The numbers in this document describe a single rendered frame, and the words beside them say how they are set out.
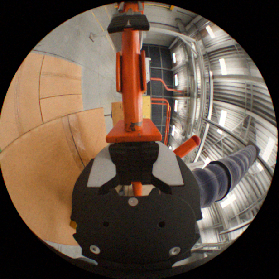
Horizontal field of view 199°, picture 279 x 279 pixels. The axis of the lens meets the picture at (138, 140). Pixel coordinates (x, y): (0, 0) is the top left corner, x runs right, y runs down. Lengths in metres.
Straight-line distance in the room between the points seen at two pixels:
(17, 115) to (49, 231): 0.60
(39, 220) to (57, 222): 0.04
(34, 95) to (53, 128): 0.61
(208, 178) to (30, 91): 1.04
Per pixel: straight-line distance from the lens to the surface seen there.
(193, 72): 6.26
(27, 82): 0.76
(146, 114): 7.58
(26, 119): 0.69
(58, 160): 0.16
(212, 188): 0.35
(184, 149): 0.15
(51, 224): 0.18
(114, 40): 0.15
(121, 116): 1.93
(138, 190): 0.18
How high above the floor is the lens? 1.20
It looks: level
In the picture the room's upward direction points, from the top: 88 degrees clockwise
